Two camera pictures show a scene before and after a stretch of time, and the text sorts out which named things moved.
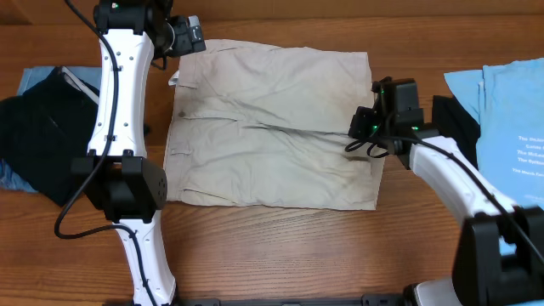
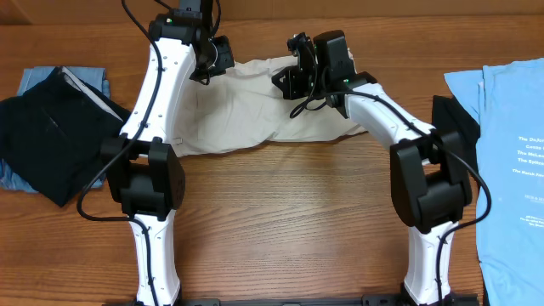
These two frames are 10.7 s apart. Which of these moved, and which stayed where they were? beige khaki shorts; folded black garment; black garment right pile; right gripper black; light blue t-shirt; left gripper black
Moved: beige khaki shorts; right gripper black; left gripper black
Stayed: folded black garment; black garment right pile; light blue t-shirt
